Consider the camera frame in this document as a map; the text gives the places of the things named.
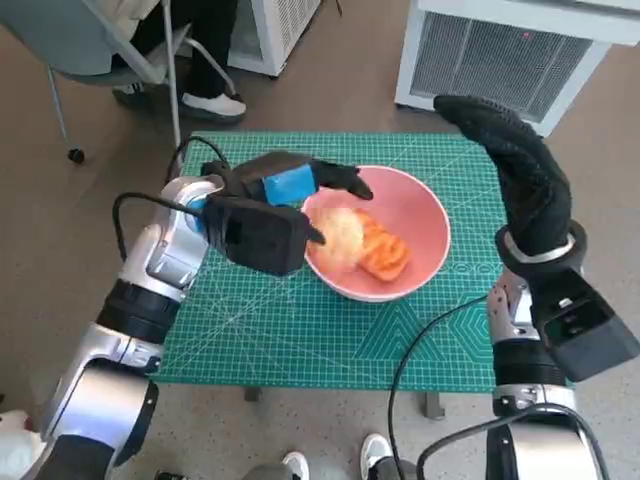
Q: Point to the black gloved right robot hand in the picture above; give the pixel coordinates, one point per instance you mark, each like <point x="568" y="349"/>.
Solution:
<point x="537" y="200"/>

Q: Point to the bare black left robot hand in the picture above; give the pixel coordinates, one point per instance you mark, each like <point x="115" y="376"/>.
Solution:
<point x="280" y="172"/>

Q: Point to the round toy bread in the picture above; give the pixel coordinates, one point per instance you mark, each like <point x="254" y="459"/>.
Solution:
<point x="340" y="235"/>

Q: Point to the pink bowl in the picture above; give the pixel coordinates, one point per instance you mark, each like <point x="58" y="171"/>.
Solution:
<point x="420" y="220"/>

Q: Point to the rectangular orange striped toy bread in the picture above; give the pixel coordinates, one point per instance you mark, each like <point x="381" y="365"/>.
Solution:
<point x="387" y="255"/>

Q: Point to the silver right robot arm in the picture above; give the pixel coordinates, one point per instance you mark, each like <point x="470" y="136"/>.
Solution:
<point x="520" y="365"/>

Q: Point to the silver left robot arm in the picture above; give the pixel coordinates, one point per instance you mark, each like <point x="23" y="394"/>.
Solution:
<point x="110" y="390"/>

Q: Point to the seated person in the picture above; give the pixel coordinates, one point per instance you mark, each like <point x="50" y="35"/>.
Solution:
<point x="210" y="50"/>

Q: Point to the small white grille cabinet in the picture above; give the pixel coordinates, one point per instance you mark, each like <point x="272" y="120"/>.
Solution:
<point x="290" y="25"/>

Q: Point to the large white grille cabinet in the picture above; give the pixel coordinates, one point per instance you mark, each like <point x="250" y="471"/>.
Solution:
<point x="500" y="55"/>

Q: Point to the green cutting mat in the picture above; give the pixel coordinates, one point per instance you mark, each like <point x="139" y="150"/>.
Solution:
<point x="310" y="340"/>

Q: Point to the grey office chair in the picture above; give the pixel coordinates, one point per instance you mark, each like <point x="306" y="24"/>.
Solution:
<point x="60" y="40"/>

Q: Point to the person's white shoe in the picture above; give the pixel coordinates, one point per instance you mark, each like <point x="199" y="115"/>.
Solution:
<point x="375" y="450"/>
<point x="296" y="465"/>

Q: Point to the person in white clothing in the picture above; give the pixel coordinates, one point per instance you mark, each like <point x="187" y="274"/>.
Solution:
<point x="17" y="440"/>

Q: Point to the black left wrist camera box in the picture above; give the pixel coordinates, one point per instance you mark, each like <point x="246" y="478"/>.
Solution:
<point x="255" y="235"/>

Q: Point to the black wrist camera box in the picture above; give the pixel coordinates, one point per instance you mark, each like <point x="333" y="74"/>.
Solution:
<point x="255" y="235"/>
<point x="580" y="325"/>

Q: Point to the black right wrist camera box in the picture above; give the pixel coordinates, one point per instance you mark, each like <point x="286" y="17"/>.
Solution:
<point x="580" y="325"/>

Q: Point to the dark table leg bracket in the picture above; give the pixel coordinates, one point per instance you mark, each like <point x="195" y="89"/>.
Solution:
<point x="434" y="406"/>
<point x="252" y="394"/>

